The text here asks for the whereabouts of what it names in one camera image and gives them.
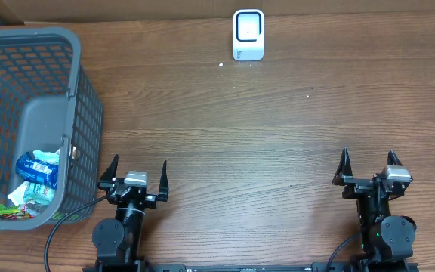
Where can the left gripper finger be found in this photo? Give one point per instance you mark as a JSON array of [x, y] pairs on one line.
[[163, 183], [110, 172]]

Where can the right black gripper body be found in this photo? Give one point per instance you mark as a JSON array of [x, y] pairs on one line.
[[356, 185]]

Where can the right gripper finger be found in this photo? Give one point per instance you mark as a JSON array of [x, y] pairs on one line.
[[344, 169], [392, 159]]

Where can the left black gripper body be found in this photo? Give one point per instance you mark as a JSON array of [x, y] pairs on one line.
[[149, 202]]

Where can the blue cookie packet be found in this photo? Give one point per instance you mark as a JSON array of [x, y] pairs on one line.
[[37, 171]]

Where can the mint green wipes packet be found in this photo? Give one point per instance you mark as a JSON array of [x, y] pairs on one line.
[[32, 192]]

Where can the green gummy candy bag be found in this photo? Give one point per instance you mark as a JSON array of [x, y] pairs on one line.
[[14, 212]]

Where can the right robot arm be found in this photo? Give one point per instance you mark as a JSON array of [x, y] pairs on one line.
[[386, 239]]

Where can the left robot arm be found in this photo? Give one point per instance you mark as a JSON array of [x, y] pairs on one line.
[[117, 239]]

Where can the white barcode scanner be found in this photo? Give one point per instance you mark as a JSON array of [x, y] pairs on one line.
[[248, 35]]

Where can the grey plastic mesh basket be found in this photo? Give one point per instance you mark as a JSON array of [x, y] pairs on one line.
[[48, 103]]

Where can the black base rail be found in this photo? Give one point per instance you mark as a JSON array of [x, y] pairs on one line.
[[314, 267]]

